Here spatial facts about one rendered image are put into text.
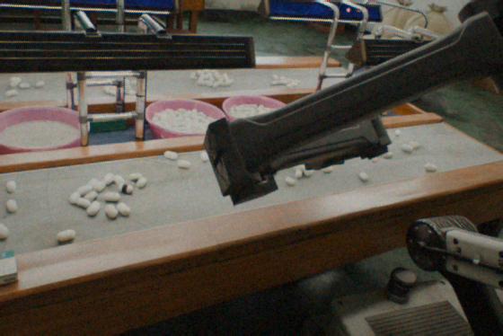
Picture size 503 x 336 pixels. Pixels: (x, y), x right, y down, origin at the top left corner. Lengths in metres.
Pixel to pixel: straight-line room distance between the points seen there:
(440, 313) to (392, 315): 0.15
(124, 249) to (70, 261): 0.10
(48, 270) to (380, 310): 0.87
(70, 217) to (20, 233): 0.10
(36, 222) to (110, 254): 0.21
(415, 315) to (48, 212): 0.99
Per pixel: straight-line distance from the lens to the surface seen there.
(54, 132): 1.36
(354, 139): 0.77
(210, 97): 1.59
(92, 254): 0.88
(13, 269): 0.85
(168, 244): 0.89
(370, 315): 1.28
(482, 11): 0.54
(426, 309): 1.38
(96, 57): 0.94
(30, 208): 1.05
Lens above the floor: 1.36
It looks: 29 degrees down
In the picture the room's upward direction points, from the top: 10 degrees clockwise
